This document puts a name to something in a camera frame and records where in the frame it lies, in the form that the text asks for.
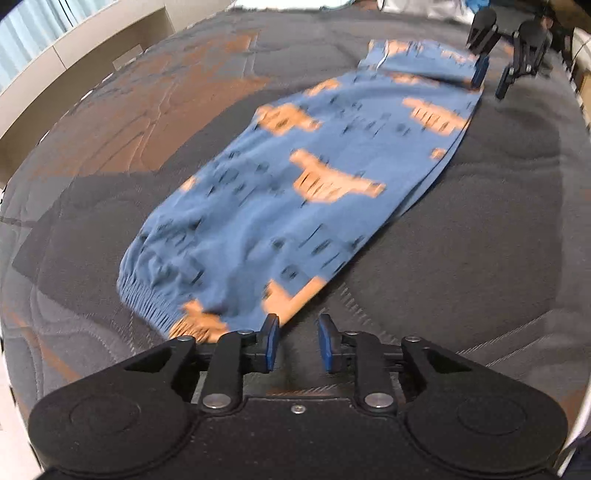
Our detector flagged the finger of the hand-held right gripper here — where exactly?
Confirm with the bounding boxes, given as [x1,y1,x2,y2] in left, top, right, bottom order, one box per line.
[495,21,553,100]
[465,9,500,91]

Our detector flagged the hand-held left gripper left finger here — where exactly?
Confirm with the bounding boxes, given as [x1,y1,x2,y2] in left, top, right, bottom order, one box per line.
[124,314,280,414]

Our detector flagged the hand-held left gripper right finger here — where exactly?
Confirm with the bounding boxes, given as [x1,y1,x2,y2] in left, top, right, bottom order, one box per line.
[318,314,472,414]

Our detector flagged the blue patterned pants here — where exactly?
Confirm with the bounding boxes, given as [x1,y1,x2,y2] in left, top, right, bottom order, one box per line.
[117,39,485,344]

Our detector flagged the light blue white blanket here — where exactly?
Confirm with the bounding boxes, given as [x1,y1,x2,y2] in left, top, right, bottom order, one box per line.
[230,0,354,12]

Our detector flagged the grey orange quilted mattress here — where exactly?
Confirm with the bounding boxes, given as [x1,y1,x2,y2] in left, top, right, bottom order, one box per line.
[0,7,591,480]

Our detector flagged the beige window ledge panel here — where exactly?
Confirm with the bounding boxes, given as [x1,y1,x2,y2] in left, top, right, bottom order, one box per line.
[0,4,177,155]

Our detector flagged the light blue window curtain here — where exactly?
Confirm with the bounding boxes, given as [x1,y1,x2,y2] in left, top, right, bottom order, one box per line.
[0,0,100,95]

